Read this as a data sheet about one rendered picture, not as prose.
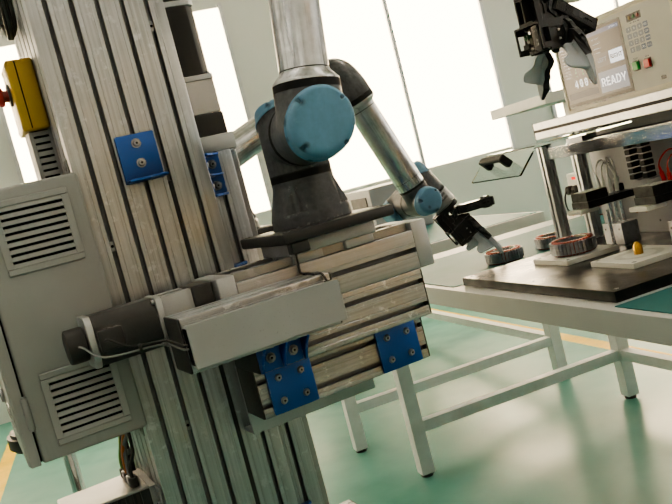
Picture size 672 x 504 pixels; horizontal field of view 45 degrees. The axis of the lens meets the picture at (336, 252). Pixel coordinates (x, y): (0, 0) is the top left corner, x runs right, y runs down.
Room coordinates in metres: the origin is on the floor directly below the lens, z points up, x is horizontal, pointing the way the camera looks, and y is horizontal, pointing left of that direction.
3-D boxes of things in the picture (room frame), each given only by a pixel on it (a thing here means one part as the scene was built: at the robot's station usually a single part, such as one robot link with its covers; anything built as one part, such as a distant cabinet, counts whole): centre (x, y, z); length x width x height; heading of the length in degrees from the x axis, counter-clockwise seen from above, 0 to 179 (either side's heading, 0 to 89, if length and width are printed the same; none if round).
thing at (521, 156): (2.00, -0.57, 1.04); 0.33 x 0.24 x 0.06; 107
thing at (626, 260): (1.74, -0.64, 0.78); 0.15 x 0.15 x 0.01; 17
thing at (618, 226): (2.01, -0.71, 0.80); 0.08 x 0.05 x 0.06; 17
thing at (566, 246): (1.97, -0.57, 0.80); 0.11 x 0.11 x 0.04
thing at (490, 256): (2.33, -0.47, 0.77); 0.11 x 0.11 x 0.04
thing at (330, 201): (1.50, 0.03, 1.09); 0.15 x 0.15 x 0.10
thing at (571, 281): (1.86, -0.62, 0.76); 0.64 x 0.47 x 0.02; 17
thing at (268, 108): (1.50, 0.03, 1.20); 0.13 x 0.12 x 0.14; 18
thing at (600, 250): (1.97, -0.57, 0.78); 0.15 x 0.15 x 0.01; 17
